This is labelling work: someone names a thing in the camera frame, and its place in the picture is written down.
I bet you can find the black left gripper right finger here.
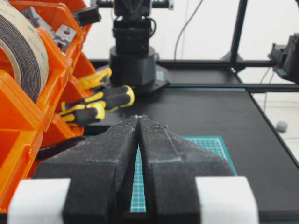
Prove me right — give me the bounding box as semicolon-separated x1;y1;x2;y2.
138;115;234;224

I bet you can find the grey metal bracket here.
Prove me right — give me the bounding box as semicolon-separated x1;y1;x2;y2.
54;24;77;50

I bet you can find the green cutting mat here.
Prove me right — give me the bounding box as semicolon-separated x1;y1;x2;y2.
129;136;238;213

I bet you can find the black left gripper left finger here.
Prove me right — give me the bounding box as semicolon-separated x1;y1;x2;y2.
33;116;139;224

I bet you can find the grey foam tape roll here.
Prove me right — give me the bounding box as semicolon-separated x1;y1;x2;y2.
0;0;49;102

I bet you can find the orange container rack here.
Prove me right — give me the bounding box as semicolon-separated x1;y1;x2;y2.
0;0;95;213

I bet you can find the yellow black screwdriver upper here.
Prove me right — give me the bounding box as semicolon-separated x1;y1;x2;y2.
61;85;135;112

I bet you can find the yellow black screwdriver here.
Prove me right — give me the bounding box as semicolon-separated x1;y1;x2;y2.
58;102;105;127
61;85;135;112

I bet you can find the yellow utility knife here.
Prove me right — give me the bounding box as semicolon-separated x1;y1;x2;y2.
78;67;112;90

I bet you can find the yellow black screwdriver lower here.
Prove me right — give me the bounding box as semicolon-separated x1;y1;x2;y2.
58;102;105;127

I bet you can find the black aluminium frame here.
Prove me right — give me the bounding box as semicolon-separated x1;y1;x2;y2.
91;0;299;91

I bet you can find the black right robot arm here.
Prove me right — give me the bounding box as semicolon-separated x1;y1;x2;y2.
109;0;169;96

